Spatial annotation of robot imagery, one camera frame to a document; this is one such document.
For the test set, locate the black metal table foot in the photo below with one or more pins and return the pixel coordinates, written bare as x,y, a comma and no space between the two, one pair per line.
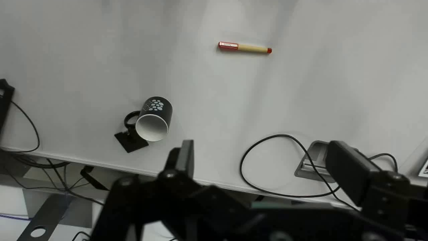
47,216

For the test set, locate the black flat square card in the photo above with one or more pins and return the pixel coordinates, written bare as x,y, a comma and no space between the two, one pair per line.
132,142

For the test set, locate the red capped beige pen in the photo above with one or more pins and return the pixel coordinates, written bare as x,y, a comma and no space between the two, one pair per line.
245,47

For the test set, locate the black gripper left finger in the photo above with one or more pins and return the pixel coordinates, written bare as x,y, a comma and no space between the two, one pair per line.
186,158

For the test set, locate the black box device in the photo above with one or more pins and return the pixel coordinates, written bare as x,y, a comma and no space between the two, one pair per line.
5,104

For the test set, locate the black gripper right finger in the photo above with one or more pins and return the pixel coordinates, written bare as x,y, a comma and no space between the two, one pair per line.
350,171

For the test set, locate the black mug white print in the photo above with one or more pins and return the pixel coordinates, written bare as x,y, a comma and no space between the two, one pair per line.
157,117

